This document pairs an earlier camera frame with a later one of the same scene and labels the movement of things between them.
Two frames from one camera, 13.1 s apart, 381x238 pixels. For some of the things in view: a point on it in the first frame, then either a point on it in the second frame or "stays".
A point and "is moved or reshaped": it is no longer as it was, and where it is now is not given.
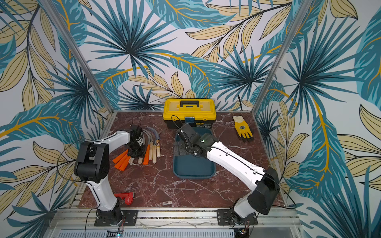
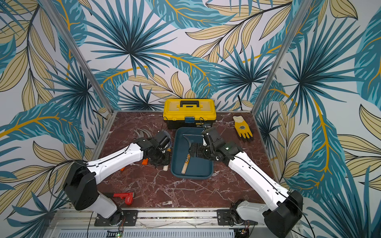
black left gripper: (141, 154) to (165, 162)
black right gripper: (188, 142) to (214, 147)
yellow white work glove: (242, 127) stays
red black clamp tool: (129, 197) stays
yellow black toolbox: (201, 113) stays
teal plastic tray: (192, 166) stays
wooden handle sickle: (157, 141) is moved or reshaped
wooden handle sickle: (154, 147) is moved or reshaped
